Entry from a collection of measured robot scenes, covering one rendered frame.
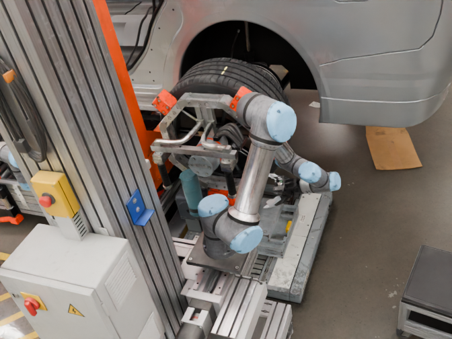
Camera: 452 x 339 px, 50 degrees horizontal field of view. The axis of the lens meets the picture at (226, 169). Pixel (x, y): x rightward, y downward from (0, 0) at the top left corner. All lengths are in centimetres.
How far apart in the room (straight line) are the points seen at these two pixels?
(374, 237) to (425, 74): 106
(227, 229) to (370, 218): 160
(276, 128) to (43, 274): 80
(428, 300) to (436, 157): 150
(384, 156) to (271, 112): 215
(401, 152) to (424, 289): 148
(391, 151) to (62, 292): 272
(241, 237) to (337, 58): 112
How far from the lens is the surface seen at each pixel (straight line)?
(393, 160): 358
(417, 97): 250
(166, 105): 236
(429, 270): 246
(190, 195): 248
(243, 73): 234
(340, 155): 363
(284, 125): 156
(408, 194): 333
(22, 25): 118
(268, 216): 287
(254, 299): 186
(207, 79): 229
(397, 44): 237
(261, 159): 160
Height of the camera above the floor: 221
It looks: 38 degrees down
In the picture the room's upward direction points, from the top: 12 degrees counter-clockwise
